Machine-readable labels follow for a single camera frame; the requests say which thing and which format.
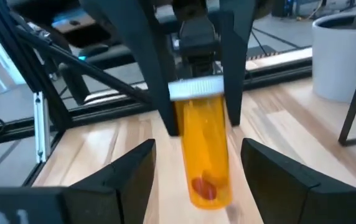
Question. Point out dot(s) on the silver aluminium bracket strip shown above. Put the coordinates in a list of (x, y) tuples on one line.
[(41, 124)]

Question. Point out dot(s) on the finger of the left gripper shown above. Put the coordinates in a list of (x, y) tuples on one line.
[(137, 46), (235, 46)]

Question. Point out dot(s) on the slim orange pill bottle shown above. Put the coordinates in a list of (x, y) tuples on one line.
[(204, 149)]

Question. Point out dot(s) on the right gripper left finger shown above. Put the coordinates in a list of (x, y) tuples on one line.
[(125, 189)]

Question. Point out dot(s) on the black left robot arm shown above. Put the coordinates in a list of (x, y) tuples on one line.
[(198, 40)]

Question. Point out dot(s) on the black table frame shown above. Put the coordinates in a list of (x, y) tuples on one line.
[(81, 68)]

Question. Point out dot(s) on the white plant pot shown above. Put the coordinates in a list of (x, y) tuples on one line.
[(340, 62)]

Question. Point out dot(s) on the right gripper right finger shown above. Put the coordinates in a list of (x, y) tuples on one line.
[(287, 193)]

